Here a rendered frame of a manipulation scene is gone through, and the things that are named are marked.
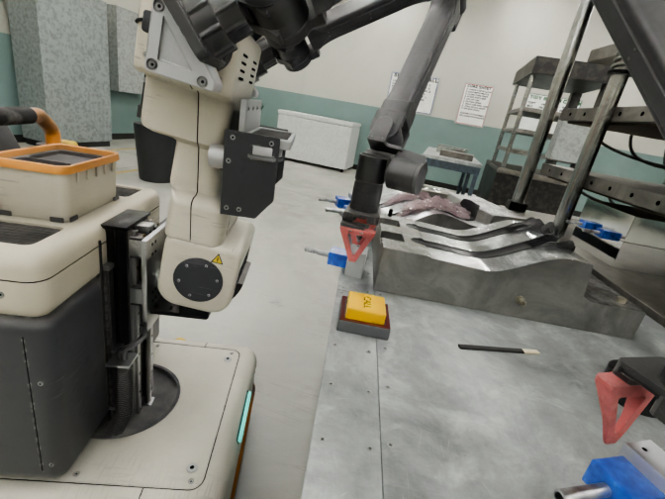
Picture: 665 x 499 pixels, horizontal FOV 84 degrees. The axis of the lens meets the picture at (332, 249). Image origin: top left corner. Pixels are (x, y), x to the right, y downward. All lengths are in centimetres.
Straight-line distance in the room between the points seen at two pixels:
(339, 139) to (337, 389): 695
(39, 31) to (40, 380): 553
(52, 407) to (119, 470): 24
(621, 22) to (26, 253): 86
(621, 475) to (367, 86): 788
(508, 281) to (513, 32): 753
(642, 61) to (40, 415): 104
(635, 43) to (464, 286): 44
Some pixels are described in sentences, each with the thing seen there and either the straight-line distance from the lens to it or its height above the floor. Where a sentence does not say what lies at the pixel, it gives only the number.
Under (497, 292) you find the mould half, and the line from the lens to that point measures 77.
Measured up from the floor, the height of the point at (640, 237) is 90.
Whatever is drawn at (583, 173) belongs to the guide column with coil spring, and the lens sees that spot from 175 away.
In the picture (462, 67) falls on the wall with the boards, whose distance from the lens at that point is 802.
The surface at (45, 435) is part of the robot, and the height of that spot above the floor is 43.
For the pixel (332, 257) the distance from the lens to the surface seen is 76.
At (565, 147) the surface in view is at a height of 115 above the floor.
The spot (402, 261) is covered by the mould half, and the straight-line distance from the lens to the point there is 71.
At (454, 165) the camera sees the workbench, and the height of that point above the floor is 73.
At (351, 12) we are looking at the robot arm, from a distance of 101.
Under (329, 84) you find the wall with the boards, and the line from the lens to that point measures 832.
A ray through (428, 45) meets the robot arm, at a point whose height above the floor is 126.
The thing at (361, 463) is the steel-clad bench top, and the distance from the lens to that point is 41.
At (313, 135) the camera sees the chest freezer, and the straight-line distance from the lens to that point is 747.
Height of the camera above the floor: 111
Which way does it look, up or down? 20 degrees down
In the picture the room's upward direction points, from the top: 10 degrees clockwise
